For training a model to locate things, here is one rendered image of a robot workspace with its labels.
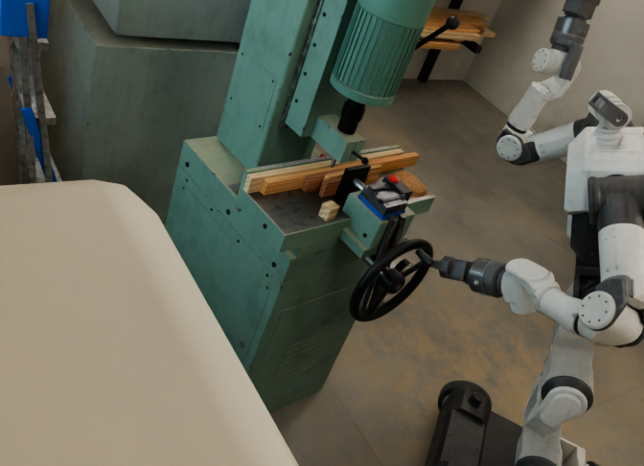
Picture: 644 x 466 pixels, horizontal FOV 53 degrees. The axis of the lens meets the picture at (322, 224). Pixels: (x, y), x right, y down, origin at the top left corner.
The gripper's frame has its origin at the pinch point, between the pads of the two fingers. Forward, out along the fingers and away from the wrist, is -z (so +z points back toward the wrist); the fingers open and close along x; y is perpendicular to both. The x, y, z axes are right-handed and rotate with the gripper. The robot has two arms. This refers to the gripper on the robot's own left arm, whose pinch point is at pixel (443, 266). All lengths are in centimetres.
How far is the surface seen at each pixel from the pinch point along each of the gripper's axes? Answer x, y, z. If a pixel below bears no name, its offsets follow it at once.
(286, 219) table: -32.7, 2.5, -27.3
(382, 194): -12.6, 14.8, -14.9
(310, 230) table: -27.7, 1.1, -22.9
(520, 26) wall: 291, 192, -185
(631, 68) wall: 291, 156, -93
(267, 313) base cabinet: -21, -24, -39
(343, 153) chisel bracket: -19.3, 23.3, -26.0
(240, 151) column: -26, 20, -63
